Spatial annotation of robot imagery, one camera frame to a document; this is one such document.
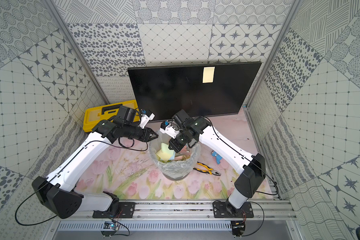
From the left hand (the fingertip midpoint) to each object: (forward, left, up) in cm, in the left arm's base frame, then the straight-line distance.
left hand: (154, 131), depth 73 cm
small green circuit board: (-36, +20, -27) cm, 49 cm away
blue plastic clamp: (-1, -36, -25) cm, 44 cm away
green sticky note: (-8, -5, -8) cm, 13 cm away
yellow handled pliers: (-10, -30, -26) cm, 41 cm away
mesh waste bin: (-18, -12, -3) cm, 22 cm away
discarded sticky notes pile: (-8, -6, -8) cm, 13 cm away
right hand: (-6, -9, -6) cm, 12 cm away
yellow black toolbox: (+18, +44, -9) cm, 48 cm away
